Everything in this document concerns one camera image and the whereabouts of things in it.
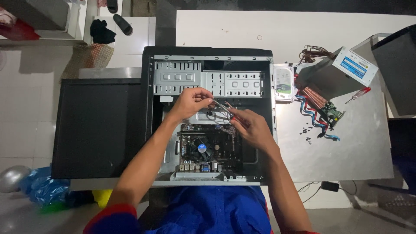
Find person's right hand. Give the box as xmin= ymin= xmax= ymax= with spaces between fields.
xmin=226 ymin=107 xmax=277 ymax=152

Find person's left hand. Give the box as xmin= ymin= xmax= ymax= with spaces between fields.
xmin=170 ymin=87 xmax=216 ymax=122

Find bundle of thin case wires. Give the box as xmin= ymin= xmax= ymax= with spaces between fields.
xmin=208 ymin=98 xmax=239 ymax=125

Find open black computer case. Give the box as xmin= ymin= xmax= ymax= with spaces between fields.
xmin=141 ymin=46 xmax=278 ymax=187

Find black processor cooling fan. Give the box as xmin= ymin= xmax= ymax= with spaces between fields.
xmin=189 ymin=136 xmax=215 ymax=162

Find green computer motherboard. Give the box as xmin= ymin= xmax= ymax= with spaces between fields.
xmin=178 ymin=123 xmax=241 ymax=173

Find scattered small black screws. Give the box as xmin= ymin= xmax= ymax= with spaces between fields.
xmin=299 ymin=127 xmax=314 ymax=145

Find silver hard disk drive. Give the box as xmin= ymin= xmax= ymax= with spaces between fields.
xmin=273 ymin=63 xmax=296 ymax=103

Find graphics card with copper heatsink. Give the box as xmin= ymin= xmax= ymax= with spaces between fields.
xmin=299 ymin=85 xmax=345 ymax=127

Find black computer case side panel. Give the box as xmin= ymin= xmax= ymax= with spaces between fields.
xmin=51 ymin=78 xmax=147 ymax=180

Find person's blue shirt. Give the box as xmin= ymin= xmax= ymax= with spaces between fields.
xmin=83 ymin=186 xmax=320 ymax=234

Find grey power supply unit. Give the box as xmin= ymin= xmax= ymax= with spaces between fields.
xmin=296 ymin=46 xmax=379 ymax=99

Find woven straw mat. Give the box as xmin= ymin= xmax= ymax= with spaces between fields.
xmin=61 ymin=43 xmax=115 ymax=79

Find black cloth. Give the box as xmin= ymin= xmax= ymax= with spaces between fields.
xmin=90 ymin=19 xmax=117 ymax=45

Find yellow plastic bag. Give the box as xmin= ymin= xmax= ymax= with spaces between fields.
xmin=92 ymin=189 xmax=113 ymax=208

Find blue plastic bag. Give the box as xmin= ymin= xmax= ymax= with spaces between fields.
xmin=19 ymin=166 xmax=72 ymax=208

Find green plastic bag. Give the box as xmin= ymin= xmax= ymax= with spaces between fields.
xmin=39 ymin=201 xmax=70 ymax=215

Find red cloth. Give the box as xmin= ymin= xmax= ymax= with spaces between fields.
xmin=0 ymin=7 xmax=41 ymax=41

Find grey balloon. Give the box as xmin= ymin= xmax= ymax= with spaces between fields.
xmin=0 ymin=165 xmax=31 ymax=194

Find blue flat data cable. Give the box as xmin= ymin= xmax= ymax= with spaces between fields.
xmin=295 ymin=95 xmax=340 ymax=141

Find red flat data cable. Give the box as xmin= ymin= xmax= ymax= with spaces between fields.
xmin=294 ymin=74 xmax=329 ymax=130

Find brown power supply cable bundle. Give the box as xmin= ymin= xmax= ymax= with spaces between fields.
xmin=297 ymin=45 xmax=335 ymax=64

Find black power adapter with cord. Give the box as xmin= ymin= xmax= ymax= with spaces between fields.
xmin=297 ymin=180 xmax=358 ymax=204

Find red handled screwdriver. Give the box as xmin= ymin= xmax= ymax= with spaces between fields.
xmin=344 ymin=87 xmax=372 ymax=105

